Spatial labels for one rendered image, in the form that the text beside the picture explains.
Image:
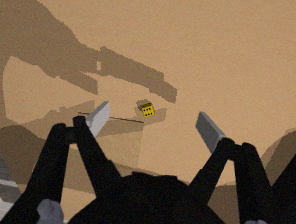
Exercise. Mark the tan square mat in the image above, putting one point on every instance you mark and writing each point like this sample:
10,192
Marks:
120,140

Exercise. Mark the yellow die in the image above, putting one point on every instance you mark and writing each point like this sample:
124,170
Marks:
148,110

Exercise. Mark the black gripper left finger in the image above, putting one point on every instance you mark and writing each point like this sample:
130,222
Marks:
40,202

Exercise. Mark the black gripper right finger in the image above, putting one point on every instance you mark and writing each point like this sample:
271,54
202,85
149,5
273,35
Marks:
256,201

